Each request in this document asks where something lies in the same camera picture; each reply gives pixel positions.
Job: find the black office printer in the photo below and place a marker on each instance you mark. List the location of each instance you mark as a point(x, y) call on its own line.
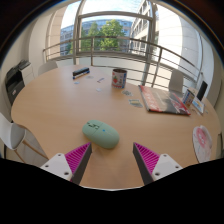
point(14, 81)

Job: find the small printed sticker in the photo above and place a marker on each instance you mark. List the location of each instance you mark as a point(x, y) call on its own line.
point(127, 93)
point(136, 103)

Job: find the red and dark magazine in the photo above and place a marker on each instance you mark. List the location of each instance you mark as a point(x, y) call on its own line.
point(163, 100)

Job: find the mint green computer mouse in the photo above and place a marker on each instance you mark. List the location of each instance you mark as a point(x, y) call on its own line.
point(101, 134)

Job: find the curved metal railing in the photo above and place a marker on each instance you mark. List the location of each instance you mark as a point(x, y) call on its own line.
point(92, 50)

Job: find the black speaker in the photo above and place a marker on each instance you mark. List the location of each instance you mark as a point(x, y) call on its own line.
point(202, 90)

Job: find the white chair with wooden legs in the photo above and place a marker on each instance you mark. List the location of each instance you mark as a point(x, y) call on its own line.
point(10, 133)

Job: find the strawberry print tin can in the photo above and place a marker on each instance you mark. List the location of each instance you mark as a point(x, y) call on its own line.
point(119, 79)

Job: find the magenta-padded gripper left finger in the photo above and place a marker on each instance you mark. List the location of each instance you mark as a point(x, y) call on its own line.
point(77, 156)

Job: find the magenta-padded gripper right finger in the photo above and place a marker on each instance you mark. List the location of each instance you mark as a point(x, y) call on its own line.
point(148, 158)

